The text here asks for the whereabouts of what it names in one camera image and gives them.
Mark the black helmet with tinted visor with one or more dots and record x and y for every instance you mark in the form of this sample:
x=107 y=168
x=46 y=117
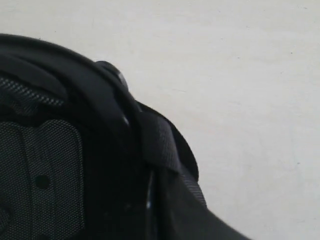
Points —
x=81 y=159

